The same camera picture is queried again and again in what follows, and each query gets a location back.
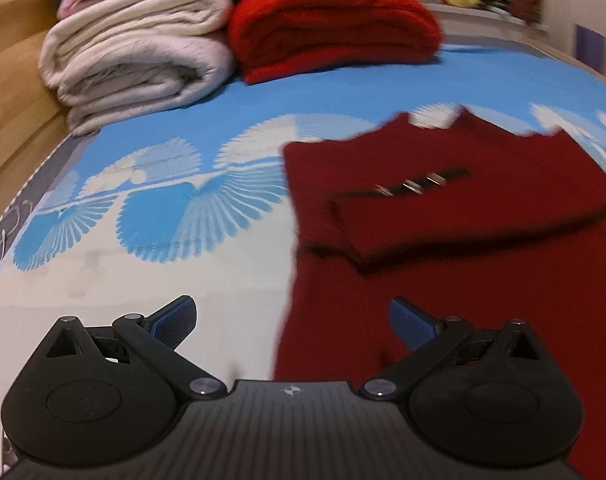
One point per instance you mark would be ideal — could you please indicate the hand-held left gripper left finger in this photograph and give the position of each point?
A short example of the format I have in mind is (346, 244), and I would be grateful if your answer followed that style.
(175, 317)

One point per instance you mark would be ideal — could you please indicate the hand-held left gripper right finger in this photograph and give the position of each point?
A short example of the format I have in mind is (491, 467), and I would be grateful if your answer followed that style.
(410, 322)

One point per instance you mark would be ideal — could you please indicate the grey-white fluffy folded blanket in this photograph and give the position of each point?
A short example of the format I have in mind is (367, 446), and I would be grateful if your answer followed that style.
(133, 75)

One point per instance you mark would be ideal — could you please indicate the dark red knit sweater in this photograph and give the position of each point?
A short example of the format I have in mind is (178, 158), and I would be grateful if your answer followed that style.
(483, 270)

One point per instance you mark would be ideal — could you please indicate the red folded blanket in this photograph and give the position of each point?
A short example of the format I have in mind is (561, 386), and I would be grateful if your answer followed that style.
(328, 25)

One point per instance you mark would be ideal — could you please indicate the blue and white printed bedsheet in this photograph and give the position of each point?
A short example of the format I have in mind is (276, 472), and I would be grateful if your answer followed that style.
(183, 160)

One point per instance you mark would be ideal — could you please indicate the cream folded quilt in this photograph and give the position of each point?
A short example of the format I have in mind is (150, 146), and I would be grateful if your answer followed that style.
(153, 10)

